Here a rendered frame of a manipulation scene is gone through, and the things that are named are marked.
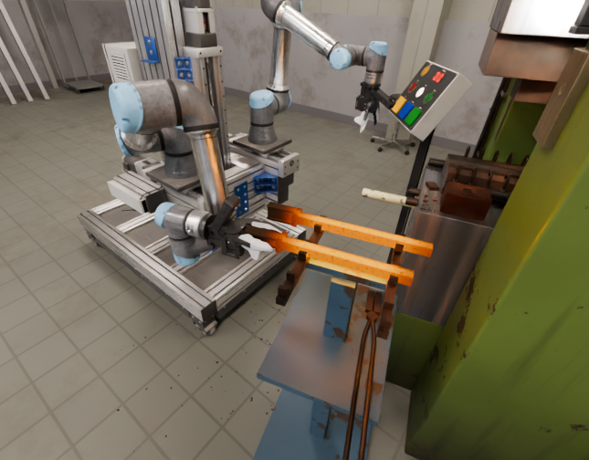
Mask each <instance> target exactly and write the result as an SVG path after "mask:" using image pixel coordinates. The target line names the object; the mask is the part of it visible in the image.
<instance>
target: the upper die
mask: <svg viewBox="0 0 589 460"><path fill-rule="evenodd" d="M588 40H589V39H586V38H570V37H540V36H525V35H509V34H501V33H499V32H498V31H496V30H494V29H492V28H491V29H490V30H489V34H488V37H487V40H486V43H485V46H484V48H483V51H482V54H481V57H480V60H479V68H480V70H481V72H482V75H484V76H493V77H504V78H522V79H532V80H541V81H551V82H558V80H559V78H560V76H561V75H562V73H563V70H564V68H565V66H566V64H567V62H568V60H569V58H570V56H571V54H572V52H573V50H574V49H575V48H585V46H586V44H587V42H588Z"/></svg>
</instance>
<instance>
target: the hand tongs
mask: <svg viewBox="0 0 589 460"><path fill-rule="evenodd" d="M373 297H374V291H372V290H368V296H367V301H366V308H365V312H368V313H367V314H366V318H367V320H368V321H367V323H366V326H365V328H364V331H363V335H362V340H361V345H360V351H359V357H358V362H357V368H356V374H355V380H354V386H353V392H352V403H351V409H350V415H349V421H348V427H347V433H346V439H345V445H344V451H343V457H342V460H349V454H350V448H351V440H352V429H353V422H354V416H355V409H356V403H357V396H358V390H359V383H360V377H361V370H362V364H363V352H364V346H365V341H366V337H367V333H368V330H369V328H370V326H371V328H372V347H371V355H370V363H369V371H368V379H367V387H366V394H365V403H364V410H363V425H362V432H361V441H360V448H359V455H358V460H364V453H365V445H366V435H367V427H368V418H369V410H370V401H371V392H372V383H373V366H374V357H375V347H376V331H375V324H374V323H375V322H376V321H377V318H378V316H379V315H380V309H381V300H382V293H380V292H375V298H374V305H373ZM372 310H373V312H372ZM377 315H378V316H377Z"/></svg>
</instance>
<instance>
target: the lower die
mask: <svg viewBox="0 0 589 460"><path fill-rule="evenodd" d="M449 160H455V161H461V162H471V163H476V164H481V165H487V166H492V167H498V168H503V169H509V170H514V171H519V172H522V171H523V169H524V167H523V166H520V165H515V164H507V163H504V162H494V161H488V160H480V159H477V158H471V157H466V156H459V155H454V154H447V158H446V161H445V164H444V167H443V170H442V177H443V178H442V183H441V193H443V191H444V189H443V188H444V184H445V182H446V181H450V182H453V180H454V179H455V176H456V173H457V167H458V164H454V163H450V164H448V162H449ZM474 168H475V167H469V166H464V165H461V168H460V172H459V175H458V178H457V183H464V184H468V183H469V182H470V180H471V177H472V175H473V172H472V170H473V169H474ZM489 171H490V170H485V169H480V168H477V173H476V176H475V178H474V181H473V184H472V185H474V186H479V187H485V185H486V184H487V182H488V179H489V176H488V173H489ZM505 175H506V173H505V172H496V171H493V177H492V179H491V181H490V184H489V189H493V190H499V191H500V190H501V188H503V186H504V184H505V182H506V180H507V179H505V178H504V177H505ZM519 178H520V175H517V174H511V173H510V181H509V183H508V185H507V187H506V191H505V192H508V193H512V191H513V189H514V187H515V185H516V183H517V181H518V180H519ZM492 204H495V205H500V206H505V205H506V202H502V201H497V200H492Z"/></svg>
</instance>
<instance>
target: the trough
mask: <svg viewBox="0 0 589 460"><path fill-rule="evenodd" d="M450 163H454V164H460V165H464V166H469V167H476V168H480V169H485V170H491V171H496V172H501V173H511V174H517V175H521V173H522V172H519V171H514V170H509V169H503V168H498V167H492V166H487V165H481V164H476V163H471V162H461V161H455V160H449V162H448V164H450Z"/></svg>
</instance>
